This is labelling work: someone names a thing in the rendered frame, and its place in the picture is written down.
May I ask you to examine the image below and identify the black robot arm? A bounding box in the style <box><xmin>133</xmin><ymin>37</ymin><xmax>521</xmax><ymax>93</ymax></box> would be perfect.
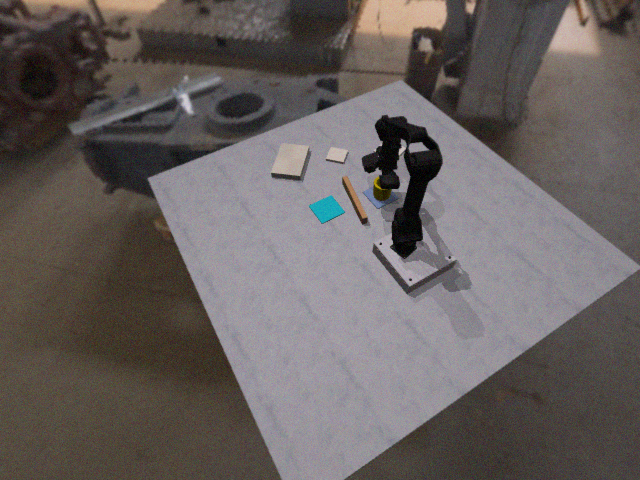
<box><xmin>362</xmin><ymin>115</ymin><xmax>443</xmax><ymax>259</ymax></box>

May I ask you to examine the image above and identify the small beige flat square tile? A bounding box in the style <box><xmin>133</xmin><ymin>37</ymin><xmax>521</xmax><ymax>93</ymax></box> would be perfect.
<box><xmin>326</xmin><ymin>147</ymin><xmax>348</xmax><ymax>164</ymax></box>

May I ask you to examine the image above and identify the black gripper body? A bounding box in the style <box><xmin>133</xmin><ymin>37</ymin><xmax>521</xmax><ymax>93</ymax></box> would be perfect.
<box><xmin>376</xmin><ymin>146</ymin><xmax>400</xmax><ymax>189</ymax></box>

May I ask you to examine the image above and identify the brown wooden bar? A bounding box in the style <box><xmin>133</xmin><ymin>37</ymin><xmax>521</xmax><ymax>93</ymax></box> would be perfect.
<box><xmin>342</xmin><ymin>176</ymin><xmax>368</xmax><ymax>225</ymax></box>

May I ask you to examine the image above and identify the yellow cup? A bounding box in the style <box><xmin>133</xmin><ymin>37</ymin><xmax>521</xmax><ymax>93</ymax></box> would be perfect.
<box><xmin>373</xmin><ymin>177</ymin><xmax>392</xmax><ymax>201</ymax></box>

